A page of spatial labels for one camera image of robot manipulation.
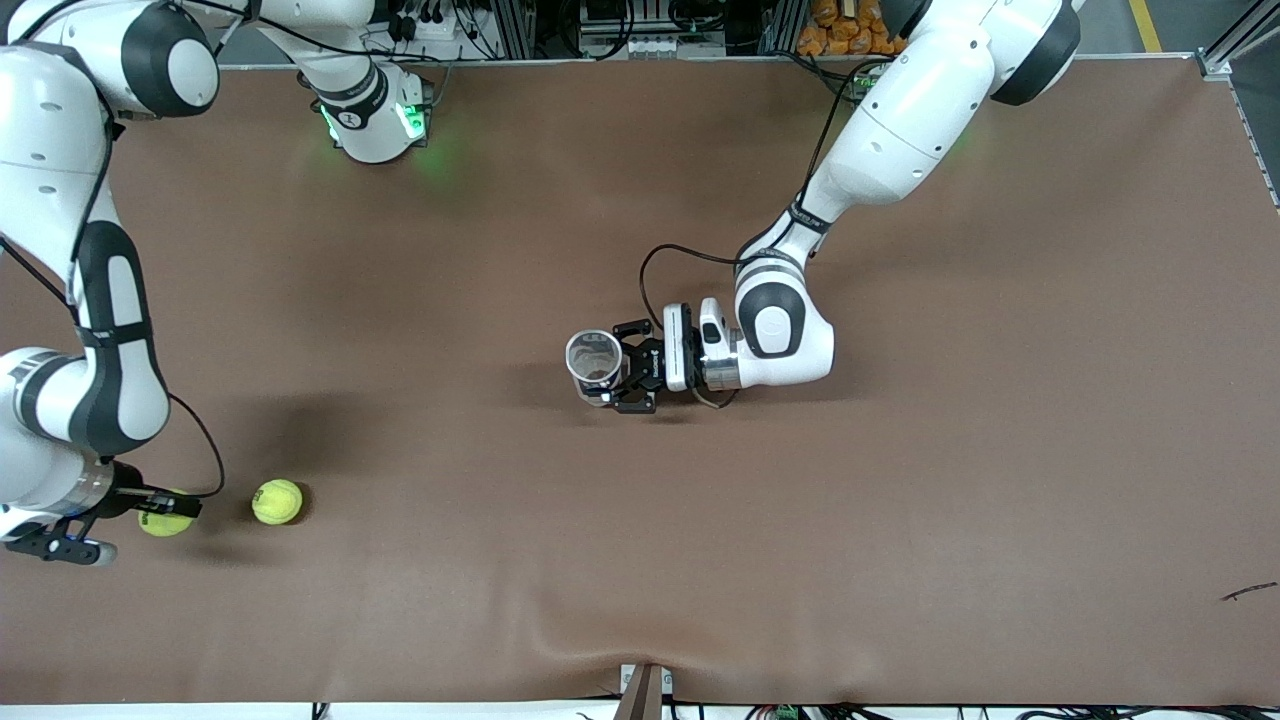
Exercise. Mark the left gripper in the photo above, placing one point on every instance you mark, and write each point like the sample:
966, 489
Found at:
648, 367

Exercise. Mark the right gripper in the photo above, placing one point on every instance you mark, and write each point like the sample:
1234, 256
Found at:
127, 476

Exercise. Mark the yellow tennis ball Wilson print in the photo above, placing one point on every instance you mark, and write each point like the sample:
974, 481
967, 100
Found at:
165, 525

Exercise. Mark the Wilson tennis ball can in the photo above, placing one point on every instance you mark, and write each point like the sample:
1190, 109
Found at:
595, 360

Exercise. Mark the yellow tennis ball Roland print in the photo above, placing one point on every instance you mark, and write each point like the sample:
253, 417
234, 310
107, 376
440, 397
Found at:
277, 501

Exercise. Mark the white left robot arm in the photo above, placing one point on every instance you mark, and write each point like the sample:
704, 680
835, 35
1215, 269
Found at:
900, 120

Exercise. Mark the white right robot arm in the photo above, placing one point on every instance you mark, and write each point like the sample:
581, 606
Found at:
50, 150

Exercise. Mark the brown table mat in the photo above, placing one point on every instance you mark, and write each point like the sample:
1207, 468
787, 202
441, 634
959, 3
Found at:
500, 550

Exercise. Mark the grey metal equipment rack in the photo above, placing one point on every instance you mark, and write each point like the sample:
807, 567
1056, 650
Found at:
650, 25

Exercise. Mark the orange mesh bag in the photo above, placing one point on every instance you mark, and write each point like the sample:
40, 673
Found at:
845, 28

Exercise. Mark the white power strip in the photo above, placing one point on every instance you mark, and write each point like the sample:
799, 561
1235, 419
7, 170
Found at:
425, 27

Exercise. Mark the metal table clamp bracket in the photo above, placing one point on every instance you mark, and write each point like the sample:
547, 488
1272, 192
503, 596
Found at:
645, 690

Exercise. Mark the aluminium frame profile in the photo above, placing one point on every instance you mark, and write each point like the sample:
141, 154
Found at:
1218, 62

